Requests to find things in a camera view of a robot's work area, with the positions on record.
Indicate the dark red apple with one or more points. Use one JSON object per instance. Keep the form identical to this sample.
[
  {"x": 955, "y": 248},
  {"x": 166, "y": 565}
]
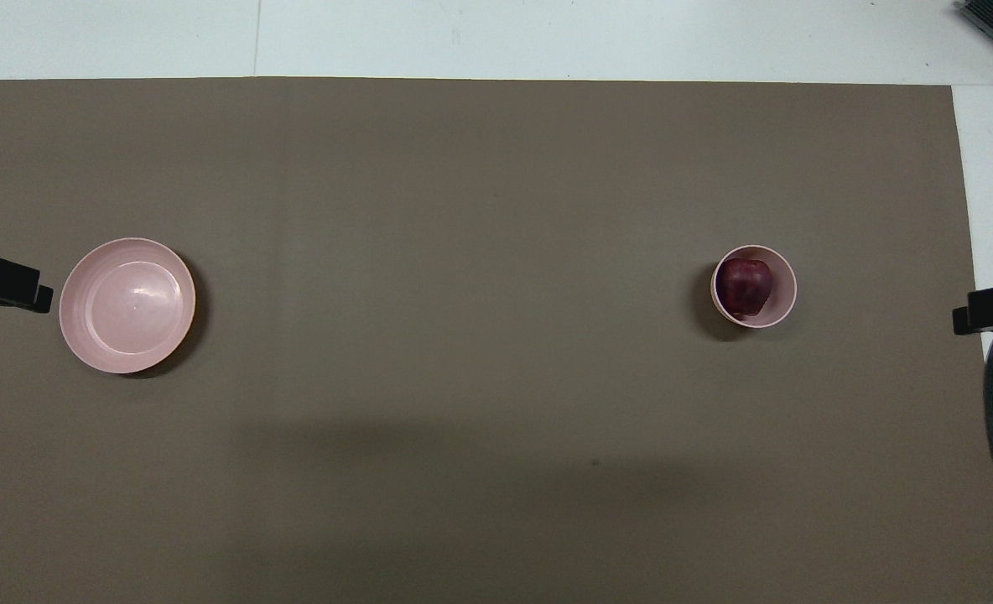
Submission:
[{"x": 744, "y": 285}]

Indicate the pink plate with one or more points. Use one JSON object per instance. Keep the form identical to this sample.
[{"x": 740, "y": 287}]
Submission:
[{"x": 127, "y": 306}]

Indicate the pink bowl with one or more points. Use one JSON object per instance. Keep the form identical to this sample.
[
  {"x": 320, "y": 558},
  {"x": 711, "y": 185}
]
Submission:
[{"x": 783, "y": 289}]

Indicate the brown table mat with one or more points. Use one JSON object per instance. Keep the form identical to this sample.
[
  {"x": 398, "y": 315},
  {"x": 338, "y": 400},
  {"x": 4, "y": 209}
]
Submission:
[{"x": 480, "y": 377}]

